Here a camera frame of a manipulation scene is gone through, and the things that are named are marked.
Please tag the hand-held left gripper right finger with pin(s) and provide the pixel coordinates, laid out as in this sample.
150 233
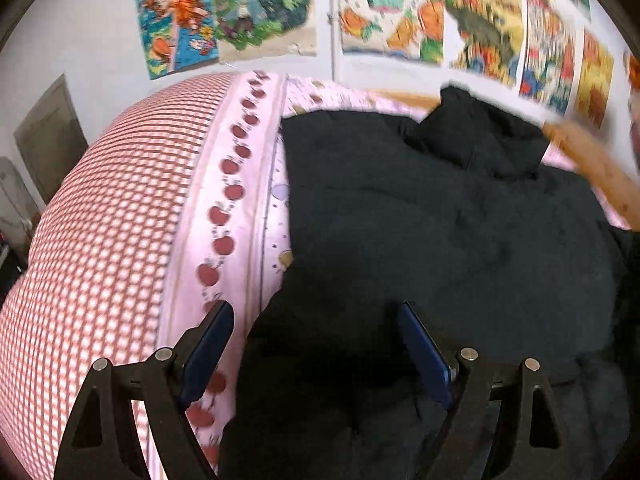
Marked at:
422 350

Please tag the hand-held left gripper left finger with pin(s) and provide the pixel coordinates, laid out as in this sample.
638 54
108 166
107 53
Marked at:
207 350

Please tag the black garment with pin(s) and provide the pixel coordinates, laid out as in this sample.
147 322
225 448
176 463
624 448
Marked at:
400 235

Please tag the pink printed quilt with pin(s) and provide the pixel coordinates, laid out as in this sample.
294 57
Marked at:
125 210

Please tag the yellow cartoon poster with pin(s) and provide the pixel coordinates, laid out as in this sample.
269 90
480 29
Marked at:
595 80

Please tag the busy town poster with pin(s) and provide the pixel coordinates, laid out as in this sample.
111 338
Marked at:
550 55

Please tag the orange-haired swimmer blue poster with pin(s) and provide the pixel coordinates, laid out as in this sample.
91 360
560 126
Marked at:
175 25

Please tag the yellow field landscape poster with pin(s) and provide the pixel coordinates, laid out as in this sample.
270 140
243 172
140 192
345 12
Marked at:
485 25

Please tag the orange fish poster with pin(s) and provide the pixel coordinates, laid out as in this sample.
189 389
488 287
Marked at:
385 10

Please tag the blonde character poster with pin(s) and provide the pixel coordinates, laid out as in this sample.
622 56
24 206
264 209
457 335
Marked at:
260 10

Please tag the grey metal wall panel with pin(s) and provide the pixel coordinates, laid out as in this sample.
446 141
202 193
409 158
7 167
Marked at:
50 140

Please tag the white wall conduit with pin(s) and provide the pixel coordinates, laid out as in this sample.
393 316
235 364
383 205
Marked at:
334 15

